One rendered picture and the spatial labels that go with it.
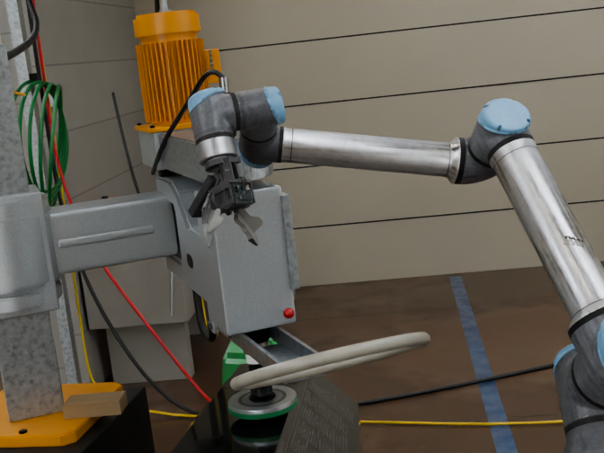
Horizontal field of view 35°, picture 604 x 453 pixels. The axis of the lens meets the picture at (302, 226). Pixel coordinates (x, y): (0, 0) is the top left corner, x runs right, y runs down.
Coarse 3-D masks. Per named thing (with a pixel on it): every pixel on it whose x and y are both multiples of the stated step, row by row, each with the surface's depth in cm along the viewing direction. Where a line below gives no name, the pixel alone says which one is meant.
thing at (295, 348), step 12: (228, 336) 291; (240, 336) 281; (276, 336) 285; (288, 336) 273; (252, 348) 270; (264, 348) 279; (276, 348) 277; (288, 348) 275; (300, 348) 264; (312, 348) 257; (264, 360) 260; (276, 360) 250
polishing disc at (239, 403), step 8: (240, 392) 300; (248, 392) 299; (280, 392) 296; (288, 392) 295; (232, 400) 294; (240, 400) 293; (248, 400) 292; (272, 400) 290; (280, 400) 289; (288, 400) 288; (232, 408) 288; (240, 408) 286; (248, 408) 285; (256, 408) 285; (264, 408) 284; (272, 408) 283; (280, 408) 285
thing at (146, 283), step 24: (120, 264) 565; (144, 264) 564; (96, 288) 569; (144, 288) 566; (168, 288) 565; (96, 312) 572; (120, 312) 571; (144, 312) 569; (168, 312) 568; (192, 312) 581; (120, 336) 587; (144, 336) 586; (168, 336) 585; (120, 360) 591; (144, 360) 589; (168, 360) 588; (192, 360) 596
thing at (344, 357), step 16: (400, 336) 209; (416, 336) 213; (320, 352) 204; (336, 352) 203; (352, 352) 203; (368, 352) 204; (384, 352) 243; (400, 352) 240; (272, 368) 206; (288, 368) 204; (304, 368) 203; (320, 368) 247; (336, 368) 248; (240, 384) 214; (256, 384) 236; (272, 384) 242
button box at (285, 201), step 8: (280, 200) 276; (288, 200) 276; (288, 208) 276; (288, 216) 276; (288, 224) 277; (288, 232) 277; (288, 240) 277; (288, 248) 278; (288, 256) 278; (296, 256) 279; (288, 264) 279; (296, 264) 279; (296, 272) 280; (296, 280) 280; (296, 288) 280
